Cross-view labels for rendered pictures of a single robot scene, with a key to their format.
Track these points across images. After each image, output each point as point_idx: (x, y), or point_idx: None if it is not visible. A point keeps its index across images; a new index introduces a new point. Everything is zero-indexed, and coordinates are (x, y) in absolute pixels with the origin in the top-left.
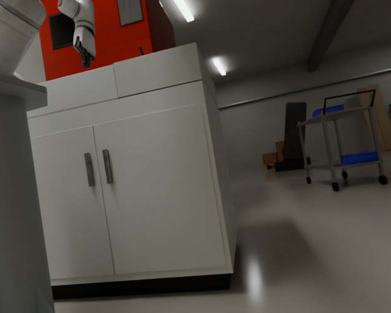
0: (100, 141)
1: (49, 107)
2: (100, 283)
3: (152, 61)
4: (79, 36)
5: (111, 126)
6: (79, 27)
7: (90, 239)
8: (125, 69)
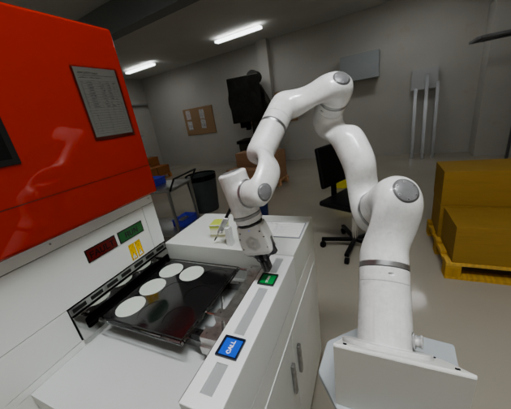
0: (294, 340)
1: (268, 355)
2: None
3: (304, 241)
4: (272, 235)
5: (297, 318)
6: (264, 221)
7: None
8: (298, 256)
